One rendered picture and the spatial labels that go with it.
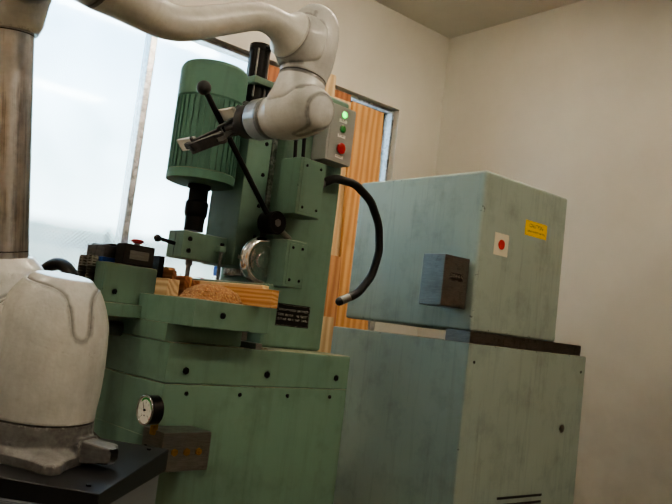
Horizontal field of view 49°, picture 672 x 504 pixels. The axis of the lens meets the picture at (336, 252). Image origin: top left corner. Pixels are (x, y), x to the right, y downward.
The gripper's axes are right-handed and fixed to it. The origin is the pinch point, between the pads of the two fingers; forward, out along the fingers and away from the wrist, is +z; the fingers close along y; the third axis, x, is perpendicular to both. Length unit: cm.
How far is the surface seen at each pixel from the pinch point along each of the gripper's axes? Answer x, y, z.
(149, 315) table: -27.2, -36.3, 1.7
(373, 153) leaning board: -99, 168, 123
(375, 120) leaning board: -86, 181, 124
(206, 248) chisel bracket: -27.9, -10.0, 10.4
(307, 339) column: -65, -2, 3
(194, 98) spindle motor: 4.9, 9.0, 10.0
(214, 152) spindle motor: -8.0, 3.6, 6.0
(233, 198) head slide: -22.2, 4.5, 10.2
